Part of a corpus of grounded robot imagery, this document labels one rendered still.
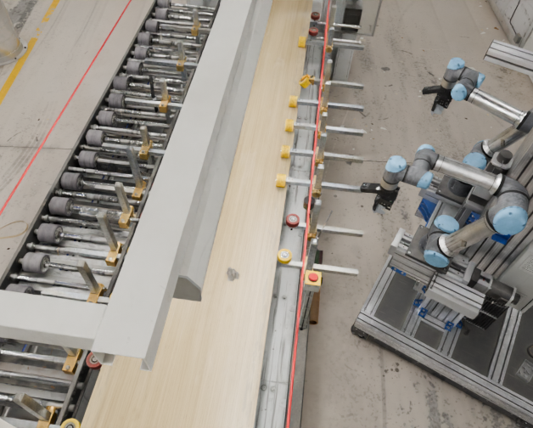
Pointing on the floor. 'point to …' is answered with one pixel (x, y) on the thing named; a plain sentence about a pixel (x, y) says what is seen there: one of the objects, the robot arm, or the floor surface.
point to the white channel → (228, 11)
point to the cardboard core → (315, 308)
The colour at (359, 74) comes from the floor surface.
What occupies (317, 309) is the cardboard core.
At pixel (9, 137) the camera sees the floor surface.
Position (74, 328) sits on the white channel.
